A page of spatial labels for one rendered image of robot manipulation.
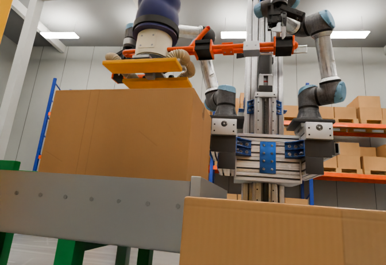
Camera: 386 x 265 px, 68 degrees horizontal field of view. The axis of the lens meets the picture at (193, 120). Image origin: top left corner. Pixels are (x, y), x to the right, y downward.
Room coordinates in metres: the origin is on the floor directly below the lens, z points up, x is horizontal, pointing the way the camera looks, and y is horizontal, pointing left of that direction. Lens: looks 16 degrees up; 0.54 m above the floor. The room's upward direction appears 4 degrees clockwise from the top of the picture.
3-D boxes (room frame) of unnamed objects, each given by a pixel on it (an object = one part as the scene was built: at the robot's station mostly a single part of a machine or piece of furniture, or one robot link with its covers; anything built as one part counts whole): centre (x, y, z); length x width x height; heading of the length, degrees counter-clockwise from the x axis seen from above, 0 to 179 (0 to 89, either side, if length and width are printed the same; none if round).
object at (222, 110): (1.71, -0.20, 1.09); 0.15 x 0.15 x 0.10
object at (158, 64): (1.16, 0.24, 1.11); 0.34 x 0.10 x 0.05; 75
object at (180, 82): (1.34, 0.19, 1.11); 0.34 x 0.10 x 0.05; 75
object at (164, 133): (1.27, 0.25, 0.75); 0.60 x 0.40 x 0.40; 76
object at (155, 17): (1.26, 0.21, 1.33); 0.23 x 0.23 x 0.04
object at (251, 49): (1.14, -0.23, 1.21); 0.07 x 0.07 x 0.04; 75
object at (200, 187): (1.17, -0.10, 0.58); 0.70 x 0.03 x 0.06; 166
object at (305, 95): (1.64, -0.69, 1.20); 0.13 x 0.12 x 0.14; 45
